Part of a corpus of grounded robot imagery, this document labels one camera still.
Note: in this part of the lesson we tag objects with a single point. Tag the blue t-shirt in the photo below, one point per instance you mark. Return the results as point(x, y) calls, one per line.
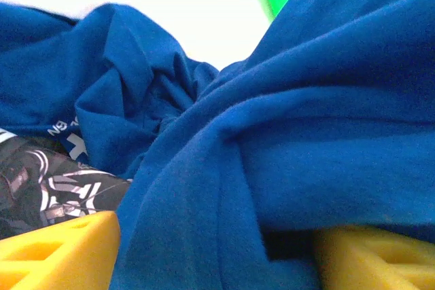
point(272, 133)

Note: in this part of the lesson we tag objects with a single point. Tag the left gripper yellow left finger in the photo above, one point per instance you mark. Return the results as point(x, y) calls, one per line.
point(57, 256)

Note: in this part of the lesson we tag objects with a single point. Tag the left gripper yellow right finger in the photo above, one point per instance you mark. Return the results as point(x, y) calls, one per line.
point(374, 263)

